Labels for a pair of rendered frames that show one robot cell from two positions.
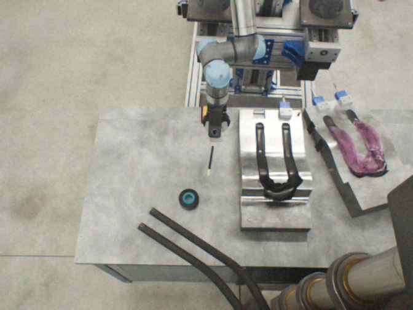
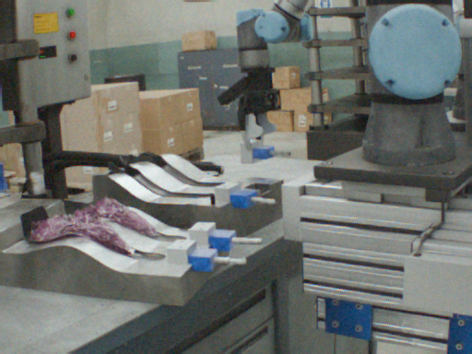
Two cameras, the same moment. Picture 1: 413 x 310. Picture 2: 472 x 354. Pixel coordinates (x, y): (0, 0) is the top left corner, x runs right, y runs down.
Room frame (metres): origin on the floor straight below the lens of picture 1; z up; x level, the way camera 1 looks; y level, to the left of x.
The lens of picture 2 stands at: (1.55, -1.44, 1.22)
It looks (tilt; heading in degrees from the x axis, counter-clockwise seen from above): 12 degrees down; 123
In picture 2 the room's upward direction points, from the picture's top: 4 degrees counter-clockwise
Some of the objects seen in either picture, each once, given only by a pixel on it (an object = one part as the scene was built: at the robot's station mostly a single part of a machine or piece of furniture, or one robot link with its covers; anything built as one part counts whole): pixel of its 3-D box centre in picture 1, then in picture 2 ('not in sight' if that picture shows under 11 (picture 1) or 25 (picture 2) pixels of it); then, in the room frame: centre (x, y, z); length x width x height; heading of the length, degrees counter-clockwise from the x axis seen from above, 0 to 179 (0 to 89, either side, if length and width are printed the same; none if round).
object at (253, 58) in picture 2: (216, 93); (253, 59); (0.73, -0.04, 1.17); 0.08 x 0.08 x 0.05
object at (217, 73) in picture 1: (217, 78); (253, 29); (0.73, -0.04, 1.25); 0.09 x 0.08 x 0.11; 13
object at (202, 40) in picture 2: not in sight; (198, 41); (-3.58, 5.85, 1.26); 0.42 x 0.33 x 0.29; 179
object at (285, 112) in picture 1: (284, 105); (247, 199); (0.86, -0.33, 0.89); 0.13 x 0.05 x 0.05; 178
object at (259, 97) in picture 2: (216, 105); (258, 89); (0.73, -0.04, 1.09); 0.09 x 0.08 x 0.12; 178
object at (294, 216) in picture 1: (272, 165); (166, 193); (0.59, -0.26, 0.87); 0.50 x 0.26 x 0.14; 178
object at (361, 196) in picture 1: (357, 149); (87, 243); (0.67, -0.62, 0.86); 0.50 x 0.26 x 0.11; 15
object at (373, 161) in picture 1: (359, 144); (87, 222); (0.67, -0.62, 0.90); 0.26 x 0.18 x 0.08; 15
